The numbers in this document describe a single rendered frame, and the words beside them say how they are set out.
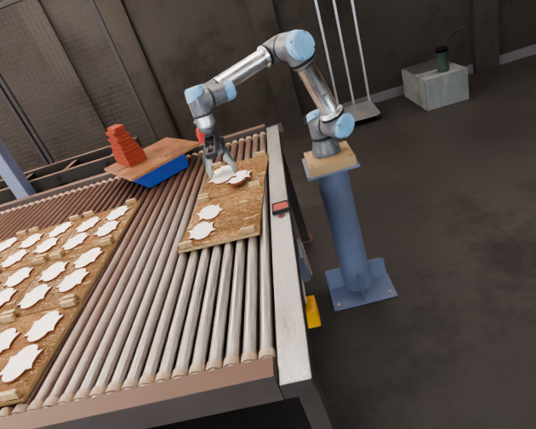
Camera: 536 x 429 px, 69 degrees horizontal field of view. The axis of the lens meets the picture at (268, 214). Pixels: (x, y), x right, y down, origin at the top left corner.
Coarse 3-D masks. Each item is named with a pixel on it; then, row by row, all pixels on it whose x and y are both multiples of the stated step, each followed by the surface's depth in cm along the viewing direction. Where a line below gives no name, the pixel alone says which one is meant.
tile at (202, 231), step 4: (200, 224) 173; (204, 224) 171; (208, 224) 170; (212, 224) 169; (196, 228) 170; (200, 228) 169; (204, 228) 168; (208, 228) 167; (212, 228) 166; (192, 232) 168; (196, 232) 167; (200, 232) 166; (204, 232) 165; (208, 232) 164; (192, 236) 165; (196, 236) 164; (200, 236) 163; (204, 236) 162; (196, 240) 163; (200, 240) 162
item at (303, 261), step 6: (300, 240) 160; (300, 246) 156; (300, 252) 152; (300, 258) 149; (306, 258) 158; (300, 264) 151; (306, 264) 156; (300, 270) 152; (306, 270) 152; (306, 276) 153
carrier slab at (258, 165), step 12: (264, 156) 223; (216, 168) 230; (240, 168) 219; (252, 168) 213; (264, 168) 208; (252, 180) 198; (264, 180) 195; (204, 192) 204; (216, 192) 199; (228, 192) 195
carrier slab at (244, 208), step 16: (240, 192) 190; (256, 192) 185; (224, 208) 181; (240, 208) 176; (256, 208) 172; (192, 224) 177; (224, 224) 168; (240, 224) 164; (256, 224) 159; (192, 240) 164; (208, 240) 160; (224, 240) 157
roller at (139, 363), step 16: (192, 192) 213; (192, 208) 200; (176, 240) 172; (176, 256) 162; (160, 288) 144; (160, 304) 137; (144, 336) 123; (144, 352) 118; (144, 368) 115; (128, 384) 108
